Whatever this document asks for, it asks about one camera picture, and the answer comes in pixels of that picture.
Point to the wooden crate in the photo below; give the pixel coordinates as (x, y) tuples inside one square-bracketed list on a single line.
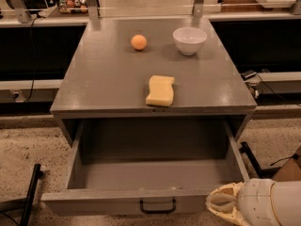
[(241, 6)]

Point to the black drawer handle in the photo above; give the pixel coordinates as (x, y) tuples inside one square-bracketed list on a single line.
[(158, 208)]

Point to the grey cabinet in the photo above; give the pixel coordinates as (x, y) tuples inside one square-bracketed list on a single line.
[(107, 77)]

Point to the black metal leg left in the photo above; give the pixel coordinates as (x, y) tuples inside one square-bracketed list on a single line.
[(25, 203)]

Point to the small black device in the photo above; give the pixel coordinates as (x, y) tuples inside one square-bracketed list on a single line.
[(248, 74)]

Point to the cardboard box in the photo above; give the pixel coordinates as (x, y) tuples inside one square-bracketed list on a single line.
[(291, 170)]

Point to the yellow sponge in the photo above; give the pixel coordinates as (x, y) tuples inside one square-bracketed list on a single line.
[(161, 91)]

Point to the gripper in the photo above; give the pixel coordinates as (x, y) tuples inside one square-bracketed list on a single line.
[(254, 201)]

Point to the orange ball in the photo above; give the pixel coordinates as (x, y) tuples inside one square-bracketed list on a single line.
[(138, 42)]

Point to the grey metal post middle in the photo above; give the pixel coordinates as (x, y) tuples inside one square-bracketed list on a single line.
[(93, 9)]

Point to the black metal leg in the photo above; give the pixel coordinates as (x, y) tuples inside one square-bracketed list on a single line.
[(25, 203), (262, 173)]

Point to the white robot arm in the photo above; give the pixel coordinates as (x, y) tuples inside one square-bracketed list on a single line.
[(286, 203)]

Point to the grey metal post left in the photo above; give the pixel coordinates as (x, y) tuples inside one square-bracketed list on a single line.
[(22, 14)]

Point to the grey top drawer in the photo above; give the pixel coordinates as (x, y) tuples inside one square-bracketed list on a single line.
[(115, 163)]

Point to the black metal leg right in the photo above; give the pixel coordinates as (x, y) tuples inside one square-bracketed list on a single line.
[(262, 173)]

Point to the white bowl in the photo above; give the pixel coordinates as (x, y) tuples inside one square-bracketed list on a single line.
[(188, 40)]

